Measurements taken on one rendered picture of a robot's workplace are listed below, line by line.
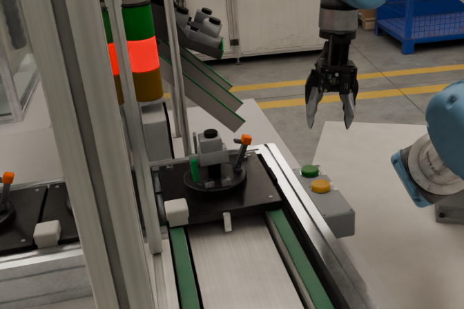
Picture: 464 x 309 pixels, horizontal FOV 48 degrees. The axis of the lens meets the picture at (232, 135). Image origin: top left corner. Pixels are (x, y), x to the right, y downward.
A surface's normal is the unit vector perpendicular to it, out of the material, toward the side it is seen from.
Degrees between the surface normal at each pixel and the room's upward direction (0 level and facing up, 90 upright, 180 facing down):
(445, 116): 107
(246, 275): 0
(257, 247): 0
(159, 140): 90
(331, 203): 0
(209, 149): 90
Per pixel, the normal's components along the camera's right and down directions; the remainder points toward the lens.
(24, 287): 0.20, 0.40
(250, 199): -0.08, -0.90
